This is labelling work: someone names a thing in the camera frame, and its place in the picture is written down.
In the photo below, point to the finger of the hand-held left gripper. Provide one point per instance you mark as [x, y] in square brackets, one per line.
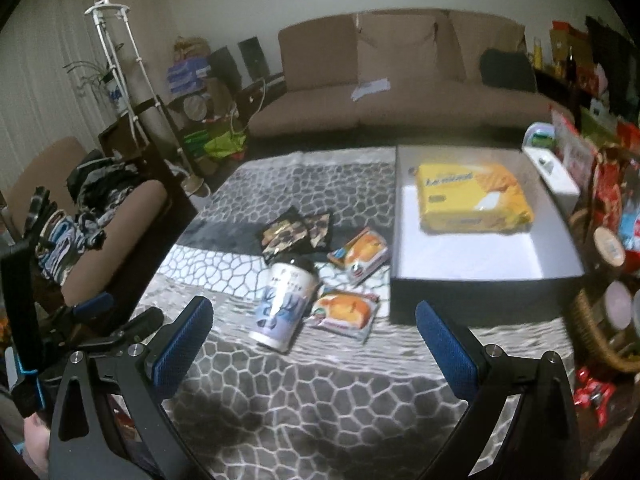
[95, 304]
[142, 321]

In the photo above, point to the black cardboard box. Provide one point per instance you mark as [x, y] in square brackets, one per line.
[500, 252]

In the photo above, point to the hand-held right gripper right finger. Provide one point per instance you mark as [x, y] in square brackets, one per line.
[440, 345]

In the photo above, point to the yellow bottle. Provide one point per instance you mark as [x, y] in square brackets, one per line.
[538, 52]

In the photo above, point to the white paper sheet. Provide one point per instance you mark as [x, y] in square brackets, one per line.
[370, 89]

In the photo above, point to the white deer print cup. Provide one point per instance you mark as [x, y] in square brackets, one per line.
[282, 305]

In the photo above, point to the yellow biscuit packet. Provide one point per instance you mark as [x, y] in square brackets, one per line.
[470, 200]

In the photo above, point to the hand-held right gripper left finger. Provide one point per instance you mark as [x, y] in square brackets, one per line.
[185, 345]

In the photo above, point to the white plant stand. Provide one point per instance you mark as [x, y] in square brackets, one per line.
[107, 9]

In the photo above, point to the orange bread packet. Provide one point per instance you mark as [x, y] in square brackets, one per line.
[345, 312]
[362, 252]

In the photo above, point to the white tissue box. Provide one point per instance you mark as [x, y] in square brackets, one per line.
[555, 175]

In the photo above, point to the wicker basket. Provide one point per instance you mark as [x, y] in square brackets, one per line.
[590, 325]

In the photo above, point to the potted plant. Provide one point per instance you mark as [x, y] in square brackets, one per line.
[112, 92]

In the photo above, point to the dark wooden chair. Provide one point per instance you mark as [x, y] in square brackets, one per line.
[165, 160]

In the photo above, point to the brown sofa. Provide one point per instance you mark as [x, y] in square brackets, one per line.
[400, 110]

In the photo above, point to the red gold patterned packet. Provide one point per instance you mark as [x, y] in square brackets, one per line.
[607, 190]

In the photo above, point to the person's left hand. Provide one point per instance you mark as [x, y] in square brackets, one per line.
[36, 437]

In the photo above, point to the black speaker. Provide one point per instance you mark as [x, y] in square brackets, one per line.
[255, 55]
[225, 62]

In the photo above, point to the blue white snack packet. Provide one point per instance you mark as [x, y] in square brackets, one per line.
[630, 230]

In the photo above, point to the pile of clothes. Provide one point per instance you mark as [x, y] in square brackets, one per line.
[100, 180]

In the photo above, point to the brown armchair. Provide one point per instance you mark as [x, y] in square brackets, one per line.
[130, 210]

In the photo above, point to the green bag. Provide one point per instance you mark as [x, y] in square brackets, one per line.
[220, 147]

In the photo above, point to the jar with brown lid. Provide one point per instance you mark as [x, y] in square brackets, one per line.
[607, 245]

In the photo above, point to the dark cola bottle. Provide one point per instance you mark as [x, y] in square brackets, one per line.
[571, 65]

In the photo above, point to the white container green lid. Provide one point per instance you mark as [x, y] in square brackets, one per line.
[539, 135]

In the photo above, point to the red foil wrapper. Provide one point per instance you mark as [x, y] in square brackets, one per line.
[595, 392]

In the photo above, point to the stack of blue boxes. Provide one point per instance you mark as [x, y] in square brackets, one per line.
[187, 75]

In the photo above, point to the dark cushion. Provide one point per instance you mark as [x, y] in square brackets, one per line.
[507, 72]

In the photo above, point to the red white snack packet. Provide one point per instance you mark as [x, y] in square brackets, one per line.
[572, 150]

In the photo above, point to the beige sofa cushion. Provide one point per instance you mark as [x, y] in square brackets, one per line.
[400, 50]

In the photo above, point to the clear plastic lidded container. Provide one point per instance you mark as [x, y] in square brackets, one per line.
[617, 305]

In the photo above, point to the grey patterned blanket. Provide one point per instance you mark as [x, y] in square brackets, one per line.
[310, 410]

